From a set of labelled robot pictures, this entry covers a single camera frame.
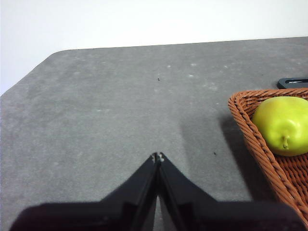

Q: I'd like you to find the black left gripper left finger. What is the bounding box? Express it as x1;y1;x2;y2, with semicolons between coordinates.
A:
9;153;161;231

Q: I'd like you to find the green pear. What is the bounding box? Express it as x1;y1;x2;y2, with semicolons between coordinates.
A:
252;96;308;157

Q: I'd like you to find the brown wicker basket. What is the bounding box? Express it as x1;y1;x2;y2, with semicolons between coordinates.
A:
227;88;308;224

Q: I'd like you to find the black flat tray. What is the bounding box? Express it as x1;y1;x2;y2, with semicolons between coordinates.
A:
277;77;308;90

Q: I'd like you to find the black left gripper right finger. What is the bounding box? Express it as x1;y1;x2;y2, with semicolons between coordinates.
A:
158;152;307;231

